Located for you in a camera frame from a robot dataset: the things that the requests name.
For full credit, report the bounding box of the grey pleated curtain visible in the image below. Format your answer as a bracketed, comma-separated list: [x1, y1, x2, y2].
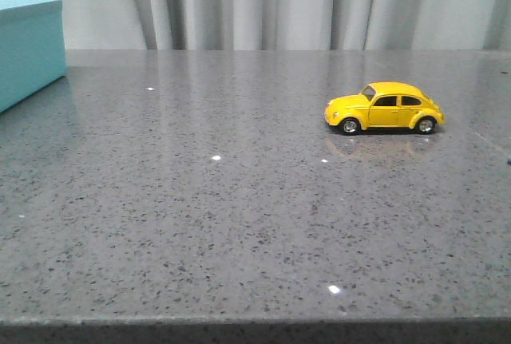
[62, 0, 510, 50]

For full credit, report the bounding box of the yellow toy beetle car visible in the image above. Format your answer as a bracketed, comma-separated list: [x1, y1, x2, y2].
[324, 81, 445, 136]

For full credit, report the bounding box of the light blue storage box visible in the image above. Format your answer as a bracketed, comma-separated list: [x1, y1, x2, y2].
[0, 0, 67, 111]

